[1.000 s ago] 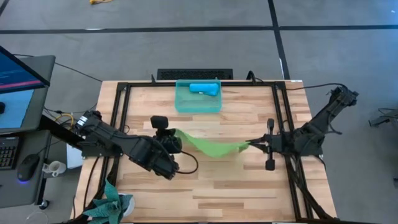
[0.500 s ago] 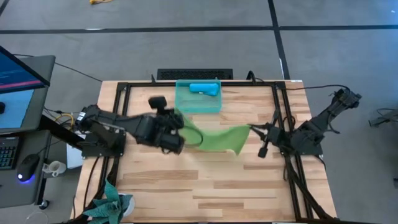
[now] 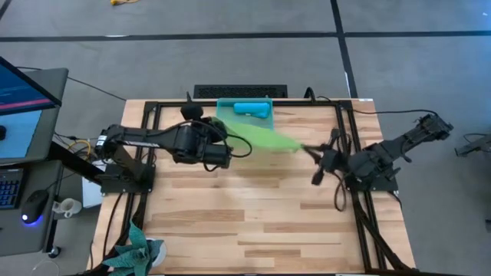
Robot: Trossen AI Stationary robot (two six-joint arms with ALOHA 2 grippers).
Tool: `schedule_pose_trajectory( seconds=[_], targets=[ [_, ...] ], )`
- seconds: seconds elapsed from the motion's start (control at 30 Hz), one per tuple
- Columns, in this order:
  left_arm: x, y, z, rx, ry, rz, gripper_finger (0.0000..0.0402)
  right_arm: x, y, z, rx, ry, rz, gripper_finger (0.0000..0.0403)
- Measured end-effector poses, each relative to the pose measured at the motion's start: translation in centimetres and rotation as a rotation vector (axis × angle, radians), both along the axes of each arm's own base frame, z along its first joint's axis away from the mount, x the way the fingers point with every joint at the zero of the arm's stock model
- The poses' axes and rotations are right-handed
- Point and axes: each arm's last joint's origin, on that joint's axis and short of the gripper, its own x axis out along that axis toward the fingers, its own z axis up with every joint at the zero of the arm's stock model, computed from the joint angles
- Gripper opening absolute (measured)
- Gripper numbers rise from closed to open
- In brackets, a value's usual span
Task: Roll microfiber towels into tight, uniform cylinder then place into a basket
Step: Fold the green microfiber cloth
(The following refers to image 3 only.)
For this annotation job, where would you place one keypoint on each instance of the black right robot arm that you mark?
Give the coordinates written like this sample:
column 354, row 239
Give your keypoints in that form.
column 403, row 145

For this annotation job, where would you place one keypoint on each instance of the white paper sheet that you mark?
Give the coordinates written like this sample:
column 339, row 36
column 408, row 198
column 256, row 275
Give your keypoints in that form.
column 92, row 195

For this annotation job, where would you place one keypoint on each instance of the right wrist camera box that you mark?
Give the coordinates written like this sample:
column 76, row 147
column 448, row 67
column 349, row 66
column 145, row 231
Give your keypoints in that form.
column 335, row 136

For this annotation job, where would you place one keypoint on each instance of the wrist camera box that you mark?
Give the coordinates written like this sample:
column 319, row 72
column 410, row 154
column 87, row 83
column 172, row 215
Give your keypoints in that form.
column 335, row 136
column 192, row 112

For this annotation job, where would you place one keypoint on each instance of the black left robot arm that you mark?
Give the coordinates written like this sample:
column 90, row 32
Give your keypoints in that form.
column 145, row 138

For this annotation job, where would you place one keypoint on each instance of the teal artificial plant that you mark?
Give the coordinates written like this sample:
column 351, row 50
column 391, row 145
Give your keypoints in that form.
column 130, row 253

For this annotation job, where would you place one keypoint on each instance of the black metal table frame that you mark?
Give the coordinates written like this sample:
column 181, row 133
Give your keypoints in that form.
column 180, row 103

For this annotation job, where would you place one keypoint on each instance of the gray desk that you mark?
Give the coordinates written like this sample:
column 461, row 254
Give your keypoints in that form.
column 42, row 176

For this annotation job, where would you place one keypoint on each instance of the black desk support bar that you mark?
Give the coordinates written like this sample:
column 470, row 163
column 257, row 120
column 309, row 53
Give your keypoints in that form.
column 76, row 163

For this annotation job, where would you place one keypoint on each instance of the black floor vent grille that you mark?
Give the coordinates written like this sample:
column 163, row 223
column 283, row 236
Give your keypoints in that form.
column 239, row 91

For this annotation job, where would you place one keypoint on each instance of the white plant pot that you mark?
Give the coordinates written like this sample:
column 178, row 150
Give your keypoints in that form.
column 160, row 253

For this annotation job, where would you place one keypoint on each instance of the black computer mouse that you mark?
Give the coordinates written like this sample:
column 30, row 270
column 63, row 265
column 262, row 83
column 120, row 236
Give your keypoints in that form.
column 34, row 205

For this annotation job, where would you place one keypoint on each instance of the white mug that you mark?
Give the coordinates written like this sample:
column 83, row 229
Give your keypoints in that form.
column 69, row 207

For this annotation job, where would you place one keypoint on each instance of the black keyboard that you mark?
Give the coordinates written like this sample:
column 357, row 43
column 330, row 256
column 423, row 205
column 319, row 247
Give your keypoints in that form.
column 9, row 189

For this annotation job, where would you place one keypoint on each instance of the green microfiber towel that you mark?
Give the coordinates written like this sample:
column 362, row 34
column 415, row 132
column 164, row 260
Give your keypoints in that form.
column 264, row 138

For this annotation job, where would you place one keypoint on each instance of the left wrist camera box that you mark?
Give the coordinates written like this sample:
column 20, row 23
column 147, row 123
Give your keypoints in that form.
column 192, row 112

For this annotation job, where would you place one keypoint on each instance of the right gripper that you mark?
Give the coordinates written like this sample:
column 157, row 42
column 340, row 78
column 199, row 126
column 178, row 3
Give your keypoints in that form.
column 333, row 161

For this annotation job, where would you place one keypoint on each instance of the teal translucent plastic basket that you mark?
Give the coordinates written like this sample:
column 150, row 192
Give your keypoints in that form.
column 226, row 111

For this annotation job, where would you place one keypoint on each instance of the computer monitor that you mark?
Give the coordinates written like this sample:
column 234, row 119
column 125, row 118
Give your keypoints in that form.
column 19, row 96

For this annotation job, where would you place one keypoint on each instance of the blue microfiber towel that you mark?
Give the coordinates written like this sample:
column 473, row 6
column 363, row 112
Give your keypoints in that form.
column 251, row 109

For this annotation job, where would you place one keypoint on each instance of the black caster wheel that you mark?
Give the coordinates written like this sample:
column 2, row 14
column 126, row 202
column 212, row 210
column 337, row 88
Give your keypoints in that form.
column 55, row 252

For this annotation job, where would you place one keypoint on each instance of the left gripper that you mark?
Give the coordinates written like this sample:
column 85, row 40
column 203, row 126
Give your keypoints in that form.
column 203, row 124

